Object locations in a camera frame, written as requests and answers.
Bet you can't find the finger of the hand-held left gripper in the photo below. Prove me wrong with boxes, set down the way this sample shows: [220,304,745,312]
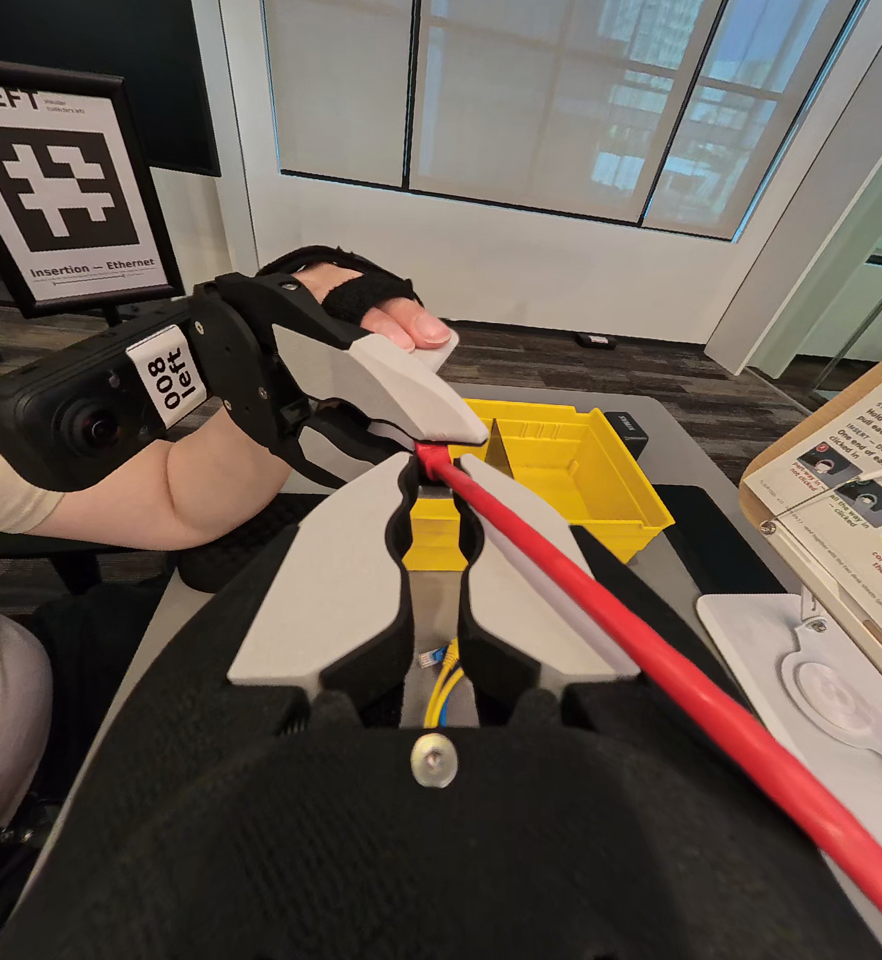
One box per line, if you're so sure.
[366,418,421,451]
[270,324,490,449]

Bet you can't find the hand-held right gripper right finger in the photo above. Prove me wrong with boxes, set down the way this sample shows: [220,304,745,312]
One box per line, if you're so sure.
[456,453,643,725]

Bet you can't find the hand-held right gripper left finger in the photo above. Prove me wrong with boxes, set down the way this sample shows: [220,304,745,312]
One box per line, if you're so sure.
[227,450,416,725]

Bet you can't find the red ethernet cable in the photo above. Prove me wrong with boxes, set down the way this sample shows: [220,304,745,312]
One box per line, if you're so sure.
[414,441,882,950]

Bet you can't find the person's left forearm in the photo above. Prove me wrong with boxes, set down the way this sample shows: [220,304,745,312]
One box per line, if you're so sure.
[32,405,352,552]

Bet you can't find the person's left hand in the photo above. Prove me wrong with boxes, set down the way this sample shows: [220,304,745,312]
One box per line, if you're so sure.
[257,245,457,354]

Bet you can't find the yellow plastic bin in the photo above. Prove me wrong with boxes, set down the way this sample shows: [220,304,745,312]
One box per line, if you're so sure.
[402,399,676,573]

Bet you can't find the black desk mat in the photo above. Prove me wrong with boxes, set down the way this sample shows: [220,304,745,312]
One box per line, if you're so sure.
[654,483,787,597]

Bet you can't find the white board stand base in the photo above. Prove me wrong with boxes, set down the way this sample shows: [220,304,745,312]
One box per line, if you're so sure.
[697,592,882,864]

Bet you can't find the framed marker sign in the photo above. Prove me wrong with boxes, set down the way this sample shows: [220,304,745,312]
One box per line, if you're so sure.
[0,56,185,320]

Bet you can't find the large glass window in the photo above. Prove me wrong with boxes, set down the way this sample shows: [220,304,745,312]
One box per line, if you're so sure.
[261,0,862,241]

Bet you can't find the instruction sheet on wooden board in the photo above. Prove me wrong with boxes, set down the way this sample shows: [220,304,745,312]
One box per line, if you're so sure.
[739,360,882,699]

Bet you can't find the yellow ethernet cable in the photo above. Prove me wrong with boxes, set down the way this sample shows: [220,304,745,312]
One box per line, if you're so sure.
[423,637,466,729]

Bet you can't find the blue ethernet cable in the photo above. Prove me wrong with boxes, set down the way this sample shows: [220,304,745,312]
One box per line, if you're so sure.
[418,648,457,725]

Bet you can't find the black network switch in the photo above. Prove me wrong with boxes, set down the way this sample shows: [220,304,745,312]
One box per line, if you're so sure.
[603,408,650,459]

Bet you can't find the black wall screen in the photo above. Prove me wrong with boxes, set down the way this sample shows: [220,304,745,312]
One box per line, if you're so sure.
[0,0,220,177]

